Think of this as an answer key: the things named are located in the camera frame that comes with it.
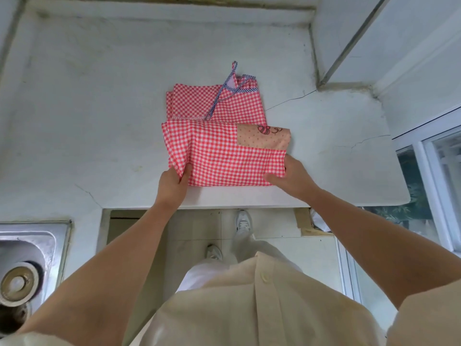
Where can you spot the stainless steel sink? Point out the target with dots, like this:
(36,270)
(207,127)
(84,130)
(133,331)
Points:
(32,245)

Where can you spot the wooden board piece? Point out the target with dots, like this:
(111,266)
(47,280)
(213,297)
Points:
(304,226)

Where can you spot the cream button shirt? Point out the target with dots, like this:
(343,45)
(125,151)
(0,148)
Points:
(259,306)

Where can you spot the white shoe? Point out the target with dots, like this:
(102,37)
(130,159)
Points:
(214,252)
(244,221)

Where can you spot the white trousers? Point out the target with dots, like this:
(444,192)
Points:
(248,254)

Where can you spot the round sink drain strainer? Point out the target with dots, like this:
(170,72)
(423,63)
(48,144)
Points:
(17,284)

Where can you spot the person's right forearm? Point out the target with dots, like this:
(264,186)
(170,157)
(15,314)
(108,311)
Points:
(381,241)

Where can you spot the person's left hand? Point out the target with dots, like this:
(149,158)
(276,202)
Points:
(171,189)

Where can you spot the person's right thumb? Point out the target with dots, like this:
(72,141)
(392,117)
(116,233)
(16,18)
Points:
(275,178)

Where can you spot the person's right hand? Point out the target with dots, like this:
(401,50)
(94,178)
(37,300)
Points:
(297,180)

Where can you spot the person's left thumb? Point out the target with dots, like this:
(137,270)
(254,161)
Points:
(186,174)

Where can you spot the white right shoe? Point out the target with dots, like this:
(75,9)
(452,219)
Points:
(244,221)

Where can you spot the person's left forearm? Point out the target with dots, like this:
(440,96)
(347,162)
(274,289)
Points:
(108,270)

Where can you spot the white left shoe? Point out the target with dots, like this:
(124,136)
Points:
(214,252)

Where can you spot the red checked apron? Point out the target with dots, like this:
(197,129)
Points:
(223,154)

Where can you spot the white window frame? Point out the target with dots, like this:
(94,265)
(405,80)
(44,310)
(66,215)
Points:
(432,183)

